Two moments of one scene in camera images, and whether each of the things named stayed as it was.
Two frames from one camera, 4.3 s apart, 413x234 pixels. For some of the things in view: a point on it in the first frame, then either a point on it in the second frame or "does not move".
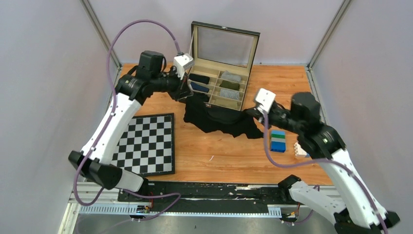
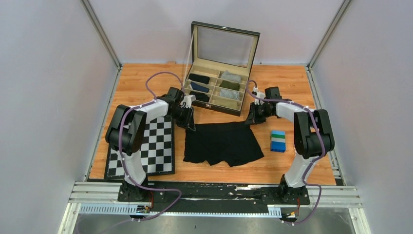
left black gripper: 182,89 → 187,121
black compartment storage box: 223,58 does not move
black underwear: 213,117 → 234,143
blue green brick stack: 278,141 does not move
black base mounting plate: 208,198 does not move
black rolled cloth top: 199,79 does not move
